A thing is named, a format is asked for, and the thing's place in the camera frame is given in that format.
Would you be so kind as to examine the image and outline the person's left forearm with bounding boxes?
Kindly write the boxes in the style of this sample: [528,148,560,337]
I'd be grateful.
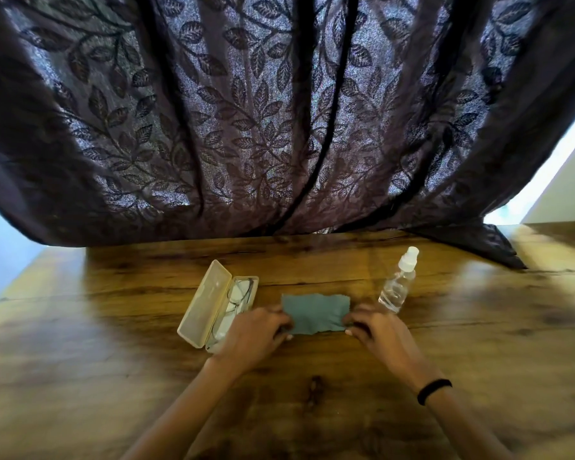
[121,355,233,460]

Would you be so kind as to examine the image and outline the beige glasses case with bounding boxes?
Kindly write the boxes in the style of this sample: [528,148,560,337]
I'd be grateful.
[177,259,259,354]

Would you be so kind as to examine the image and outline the thin-framed eyeglasses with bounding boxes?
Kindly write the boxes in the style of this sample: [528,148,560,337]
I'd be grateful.
[206,279,255,348]

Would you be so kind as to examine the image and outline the person's right forearm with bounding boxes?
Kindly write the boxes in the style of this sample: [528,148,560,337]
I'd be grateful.
[412,369,516,460]

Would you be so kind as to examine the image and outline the dark leaf-patterned curtain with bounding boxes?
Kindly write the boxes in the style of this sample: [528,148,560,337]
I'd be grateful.
[0,0,575,270]

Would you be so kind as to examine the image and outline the grey-blue cleaning cloth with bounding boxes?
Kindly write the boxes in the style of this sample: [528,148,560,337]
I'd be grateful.
[281,293,351,336]

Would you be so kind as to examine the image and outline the person's left hand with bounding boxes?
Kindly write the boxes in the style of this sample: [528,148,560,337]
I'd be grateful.
[211,304,295,374]

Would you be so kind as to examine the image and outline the person's right hand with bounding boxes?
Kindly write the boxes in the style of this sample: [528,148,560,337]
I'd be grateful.
[343,303,428,379]

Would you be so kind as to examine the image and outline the clear spray bottle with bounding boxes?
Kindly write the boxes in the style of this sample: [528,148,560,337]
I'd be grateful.
[378,246,420,314]

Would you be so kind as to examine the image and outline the black wristband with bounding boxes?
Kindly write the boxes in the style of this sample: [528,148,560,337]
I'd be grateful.
[417,379,453,406]

